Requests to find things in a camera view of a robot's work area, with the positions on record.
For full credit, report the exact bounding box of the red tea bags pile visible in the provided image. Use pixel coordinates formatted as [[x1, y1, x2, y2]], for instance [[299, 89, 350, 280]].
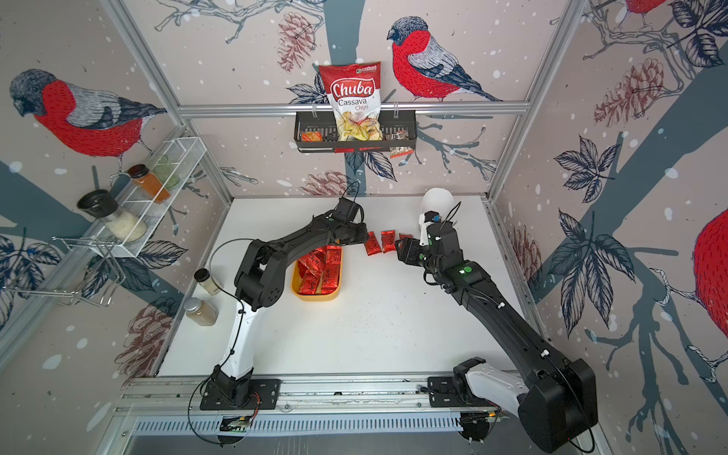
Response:
[[295, 245, 343, 296]]

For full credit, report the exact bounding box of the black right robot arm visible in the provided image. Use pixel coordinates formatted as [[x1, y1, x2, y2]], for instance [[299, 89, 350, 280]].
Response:
[[395, 237, 598, 453]]

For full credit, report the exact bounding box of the white wire wall shelf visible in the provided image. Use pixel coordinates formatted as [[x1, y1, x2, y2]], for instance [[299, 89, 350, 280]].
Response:
[[77, 136, 207, 258]]

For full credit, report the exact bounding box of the black lid salt jar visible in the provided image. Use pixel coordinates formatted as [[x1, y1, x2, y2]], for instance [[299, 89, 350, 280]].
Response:
[[77, 190, 148, 243]]

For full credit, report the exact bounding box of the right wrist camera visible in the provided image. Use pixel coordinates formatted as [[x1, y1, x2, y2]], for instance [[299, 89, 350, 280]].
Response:
[[418, 210, 456, 246]]

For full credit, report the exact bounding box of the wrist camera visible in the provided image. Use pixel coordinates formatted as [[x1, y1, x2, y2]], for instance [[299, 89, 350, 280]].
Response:
[[332, 197, 364, 223], [418, 210, 456, 246]]

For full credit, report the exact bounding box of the yellow plastic storage box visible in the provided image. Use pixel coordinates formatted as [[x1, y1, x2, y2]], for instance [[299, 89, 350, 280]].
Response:
[[291, 243, 344, 303]]

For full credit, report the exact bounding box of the horizontal aluminium frame bar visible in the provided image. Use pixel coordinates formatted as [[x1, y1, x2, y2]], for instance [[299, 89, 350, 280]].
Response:
[[177, 100, 531, 119]]

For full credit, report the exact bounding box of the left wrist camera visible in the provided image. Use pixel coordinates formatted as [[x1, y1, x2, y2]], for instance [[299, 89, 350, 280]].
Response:
[[332, 197, 364, 223]]

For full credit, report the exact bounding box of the orange spice jar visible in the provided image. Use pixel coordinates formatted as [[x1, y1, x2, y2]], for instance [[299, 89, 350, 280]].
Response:
[[127, 164, 171, 204]]

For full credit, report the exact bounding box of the black wire wall basket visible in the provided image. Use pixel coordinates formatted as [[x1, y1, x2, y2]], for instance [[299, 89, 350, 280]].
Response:
[[294, 110, 417, 153]]

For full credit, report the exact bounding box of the white paper cup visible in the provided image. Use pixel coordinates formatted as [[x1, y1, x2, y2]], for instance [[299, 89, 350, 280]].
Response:
[[418, 188, 456, 228]]

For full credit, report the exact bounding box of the Chuba cassava chips bag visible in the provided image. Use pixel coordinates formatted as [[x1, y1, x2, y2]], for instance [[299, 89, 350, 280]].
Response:
[[318, 62, 384, 141]]

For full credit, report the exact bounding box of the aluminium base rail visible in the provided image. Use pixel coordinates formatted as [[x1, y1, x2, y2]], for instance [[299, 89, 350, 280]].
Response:
[[113, 372, 513, 439]]

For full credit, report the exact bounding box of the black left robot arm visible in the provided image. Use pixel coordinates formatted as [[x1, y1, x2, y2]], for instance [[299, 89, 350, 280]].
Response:
[[200, 210, 368, 411]]

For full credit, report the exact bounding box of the chrome wire rack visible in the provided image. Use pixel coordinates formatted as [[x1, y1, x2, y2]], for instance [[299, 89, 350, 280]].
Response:
[[1, 237, 128, 307]]

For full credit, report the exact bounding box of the small glass spice jar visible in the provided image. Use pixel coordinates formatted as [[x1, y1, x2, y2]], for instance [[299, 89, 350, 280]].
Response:
[[183, 298, 219, 327], [193, 268, 221, 296]]

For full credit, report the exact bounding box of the green item on shelf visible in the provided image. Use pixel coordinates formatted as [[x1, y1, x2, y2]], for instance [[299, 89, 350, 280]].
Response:
[[151, 155, 179, 191]]

